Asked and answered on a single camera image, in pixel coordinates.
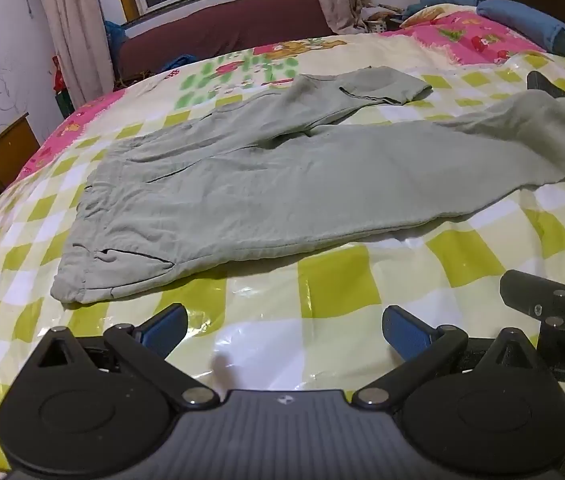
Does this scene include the checkered cartoon bed sheet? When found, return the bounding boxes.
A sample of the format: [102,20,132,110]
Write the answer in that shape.
[0,32,565,472]

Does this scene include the bedside clutter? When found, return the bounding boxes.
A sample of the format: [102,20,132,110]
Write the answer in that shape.
[361,4,406,34]

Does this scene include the large blue pillow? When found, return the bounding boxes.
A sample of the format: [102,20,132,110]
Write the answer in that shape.
[477,0,565,60]

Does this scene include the small blue pillow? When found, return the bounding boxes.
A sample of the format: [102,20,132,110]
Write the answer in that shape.
[403,0,481,17]

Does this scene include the small blue cloth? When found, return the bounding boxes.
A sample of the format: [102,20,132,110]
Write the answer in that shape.
[164,53,199,70]

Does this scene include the yellow printed pillow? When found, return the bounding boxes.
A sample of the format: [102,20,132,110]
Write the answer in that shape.
[399,4,459,29]

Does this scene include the blue bag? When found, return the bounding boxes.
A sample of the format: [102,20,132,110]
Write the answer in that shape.
[104,20,129,61]

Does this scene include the pink cartoon quilt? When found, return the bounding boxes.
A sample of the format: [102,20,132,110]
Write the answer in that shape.
[377,7,548,67]

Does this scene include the maroon sofa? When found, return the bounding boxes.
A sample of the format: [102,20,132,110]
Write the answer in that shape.
[116,0,339,83]

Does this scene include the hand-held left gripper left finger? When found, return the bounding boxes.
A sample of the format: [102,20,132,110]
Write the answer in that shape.
[27,303,219,411]

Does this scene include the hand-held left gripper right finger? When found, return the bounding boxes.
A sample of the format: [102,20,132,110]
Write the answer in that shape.
[353,305,543,411]

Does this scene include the red hanging item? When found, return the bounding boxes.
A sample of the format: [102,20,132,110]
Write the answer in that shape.
[51,55,66,95]

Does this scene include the long beige curtain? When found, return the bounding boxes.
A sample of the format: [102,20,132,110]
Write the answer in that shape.
[30,0,119,108]

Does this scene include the pale green pants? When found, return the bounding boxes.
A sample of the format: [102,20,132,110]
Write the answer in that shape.
[50,66,565,305]

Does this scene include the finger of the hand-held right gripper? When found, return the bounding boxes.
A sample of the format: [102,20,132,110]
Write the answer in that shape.
[500,242,565,328]
[527,71,565,181]

